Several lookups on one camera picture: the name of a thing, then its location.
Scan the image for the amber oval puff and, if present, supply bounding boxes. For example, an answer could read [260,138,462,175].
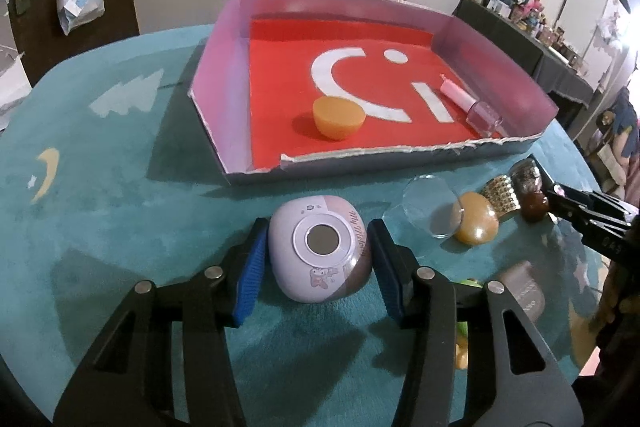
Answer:
[454,192,501,248]

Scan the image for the standing mirror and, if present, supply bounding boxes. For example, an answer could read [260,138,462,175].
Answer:
[562,0,626,72]

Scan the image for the lilac round compact case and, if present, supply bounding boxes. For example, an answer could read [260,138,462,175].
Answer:
[267,195,373,304]

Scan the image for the black draped side table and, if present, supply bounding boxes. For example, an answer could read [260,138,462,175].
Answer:
[452,0,596,108]

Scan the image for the row of small bottles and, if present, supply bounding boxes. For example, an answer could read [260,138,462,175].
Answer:
[465,0,591,68]

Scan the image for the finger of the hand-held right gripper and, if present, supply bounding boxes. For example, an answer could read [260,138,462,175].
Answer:
[544,185,632,229]

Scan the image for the brown ball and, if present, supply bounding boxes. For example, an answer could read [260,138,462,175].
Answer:
[521,192,551,223]

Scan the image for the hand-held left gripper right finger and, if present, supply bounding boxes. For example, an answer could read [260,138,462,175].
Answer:
[367,218,586,427]

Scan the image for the person's right hand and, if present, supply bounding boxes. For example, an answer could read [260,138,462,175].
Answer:
[600,264,640,358]

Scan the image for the green and yellow toy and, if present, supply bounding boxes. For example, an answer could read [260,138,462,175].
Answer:
[452,278,485,370]

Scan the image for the silver studded jar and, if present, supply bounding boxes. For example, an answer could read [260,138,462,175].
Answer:
[509,158,546,198]

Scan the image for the red cardboard box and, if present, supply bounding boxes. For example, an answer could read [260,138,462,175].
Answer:
[187,0,560,188]

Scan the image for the pink nail polish bottle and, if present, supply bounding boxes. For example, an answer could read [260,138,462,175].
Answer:
[439,74,505,138]

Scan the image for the orange half-round sponge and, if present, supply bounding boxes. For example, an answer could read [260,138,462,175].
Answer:
[312,96,365,140]

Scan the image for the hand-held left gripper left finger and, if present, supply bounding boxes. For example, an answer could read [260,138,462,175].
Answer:
[52,217,273,427]

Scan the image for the blue cloth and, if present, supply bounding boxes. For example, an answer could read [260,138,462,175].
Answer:
[597,87,640,188]

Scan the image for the white sheet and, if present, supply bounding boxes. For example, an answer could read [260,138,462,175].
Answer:
[0,44,32,130]

